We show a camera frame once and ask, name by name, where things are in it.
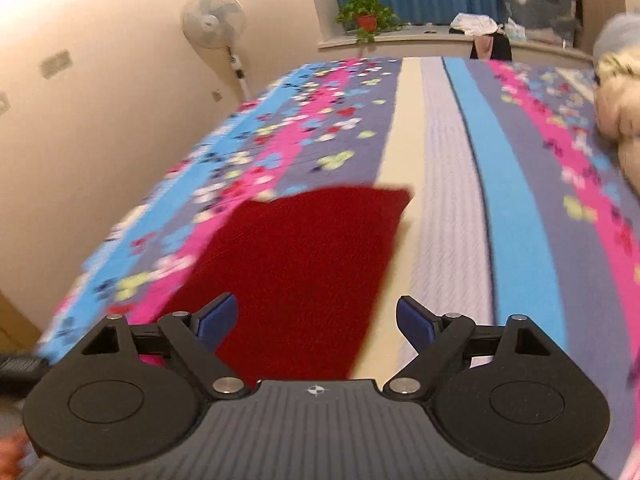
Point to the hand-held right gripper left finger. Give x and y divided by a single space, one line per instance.
219 316

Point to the small wall socket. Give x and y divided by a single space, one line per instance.
217 96

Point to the white standing fan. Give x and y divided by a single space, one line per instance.
212 20

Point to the red knit sweater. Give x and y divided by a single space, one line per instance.
300 260

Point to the brown cardboard box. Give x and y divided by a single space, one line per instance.
17 325

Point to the white clothes pile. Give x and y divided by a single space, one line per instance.
475 22

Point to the grey plastic storage bin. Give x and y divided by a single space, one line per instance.
540 5

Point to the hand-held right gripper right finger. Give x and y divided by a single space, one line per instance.
416 322

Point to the grey pillow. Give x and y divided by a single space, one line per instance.
617 32

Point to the black chair with pink cloth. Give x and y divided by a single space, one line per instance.
492 47

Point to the colourful printed bedspread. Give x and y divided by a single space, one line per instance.
500 185

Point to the potted plant in red pot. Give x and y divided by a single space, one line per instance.
367 20

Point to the wide wall socket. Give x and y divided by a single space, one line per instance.
56 64

